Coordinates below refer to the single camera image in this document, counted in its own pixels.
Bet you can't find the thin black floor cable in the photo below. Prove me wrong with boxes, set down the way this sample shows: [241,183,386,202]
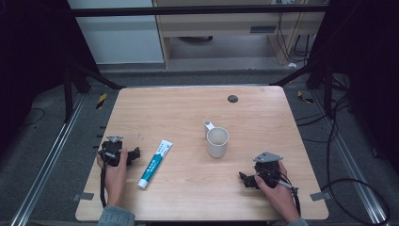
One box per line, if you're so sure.
[18,106,46,128]

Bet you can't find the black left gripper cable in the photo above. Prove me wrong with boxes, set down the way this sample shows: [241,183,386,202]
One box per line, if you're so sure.
[99,151,118,209]

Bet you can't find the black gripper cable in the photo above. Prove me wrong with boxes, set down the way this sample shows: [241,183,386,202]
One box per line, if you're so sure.
[99,151,118,209]
[277,178,302,218]

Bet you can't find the grey metal table bracket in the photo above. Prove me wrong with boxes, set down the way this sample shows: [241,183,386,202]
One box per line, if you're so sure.
[309,190,333,202]
[72,191,95,202]

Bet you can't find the white and teal toothpaste tube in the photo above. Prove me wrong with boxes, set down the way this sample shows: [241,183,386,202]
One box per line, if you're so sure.
[137,138,174,191]

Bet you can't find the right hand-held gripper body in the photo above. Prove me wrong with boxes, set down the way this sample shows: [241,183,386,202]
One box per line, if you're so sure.
[251,151,284,189]

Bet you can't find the black curtain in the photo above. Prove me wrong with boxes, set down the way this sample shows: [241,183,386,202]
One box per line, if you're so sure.
[0,0,102,158]
[306,0,399,177]

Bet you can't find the black floor cable loop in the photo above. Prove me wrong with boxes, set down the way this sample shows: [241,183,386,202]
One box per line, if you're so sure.
[319,177,391,226]

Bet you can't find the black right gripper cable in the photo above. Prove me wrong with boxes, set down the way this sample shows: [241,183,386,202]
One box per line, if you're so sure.
[277,178,302,218]

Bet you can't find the aluminium floor rail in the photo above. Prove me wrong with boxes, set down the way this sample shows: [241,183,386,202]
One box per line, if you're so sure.
[311,90,391,226]
[8,93,87,226]

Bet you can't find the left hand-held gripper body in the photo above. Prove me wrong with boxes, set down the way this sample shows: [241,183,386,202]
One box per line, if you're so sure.
[97,135,130,168]

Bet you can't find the person's right hand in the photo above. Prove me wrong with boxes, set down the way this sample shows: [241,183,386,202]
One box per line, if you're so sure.
[254,160,302,224]

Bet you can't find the person's left hand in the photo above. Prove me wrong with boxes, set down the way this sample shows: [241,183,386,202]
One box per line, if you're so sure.
[96,147,129,209]

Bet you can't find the black hanging cables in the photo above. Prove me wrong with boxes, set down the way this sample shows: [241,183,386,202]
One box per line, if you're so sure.
[274,10,316,65]

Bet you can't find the black horizontal frame bar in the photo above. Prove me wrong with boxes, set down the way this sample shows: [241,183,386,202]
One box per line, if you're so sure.
[69,4,329,18]

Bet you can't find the white cup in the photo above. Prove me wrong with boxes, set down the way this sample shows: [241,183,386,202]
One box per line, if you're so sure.
[203,119,231,159]

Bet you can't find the black metal stand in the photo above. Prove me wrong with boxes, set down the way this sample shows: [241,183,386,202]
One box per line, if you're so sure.
[268,59,335,121]
[61,55,127,124]

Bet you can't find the yellow and black tape strip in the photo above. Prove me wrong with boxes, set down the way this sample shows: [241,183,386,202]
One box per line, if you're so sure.
[95,92,108,110]
[296,89,315,105]

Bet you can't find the white cabinet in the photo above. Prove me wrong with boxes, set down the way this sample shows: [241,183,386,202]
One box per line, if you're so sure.
[66,0,166,66]

